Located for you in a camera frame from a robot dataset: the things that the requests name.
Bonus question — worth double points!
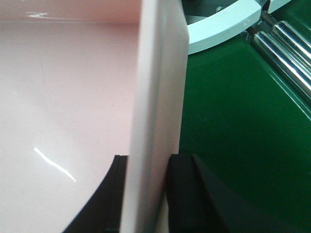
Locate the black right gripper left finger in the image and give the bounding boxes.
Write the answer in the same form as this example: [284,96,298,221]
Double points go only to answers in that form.
[64,155,128,233]

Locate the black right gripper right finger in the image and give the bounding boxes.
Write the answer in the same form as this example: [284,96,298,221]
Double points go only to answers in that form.
[166,154,311,233]

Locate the pink plastic bin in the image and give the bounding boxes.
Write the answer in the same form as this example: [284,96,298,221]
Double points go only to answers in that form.
[0,0,189,233]

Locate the green conveyor belt right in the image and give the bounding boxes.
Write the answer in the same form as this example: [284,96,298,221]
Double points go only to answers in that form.
[179,0,311,212]

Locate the steel transfer rollers front right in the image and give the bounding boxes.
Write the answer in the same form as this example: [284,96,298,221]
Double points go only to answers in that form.
[247,11,311,104]

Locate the white inner ring guard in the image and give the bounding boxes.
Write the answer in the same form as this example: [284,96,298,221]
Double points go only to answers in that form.
[182,0,289,55]

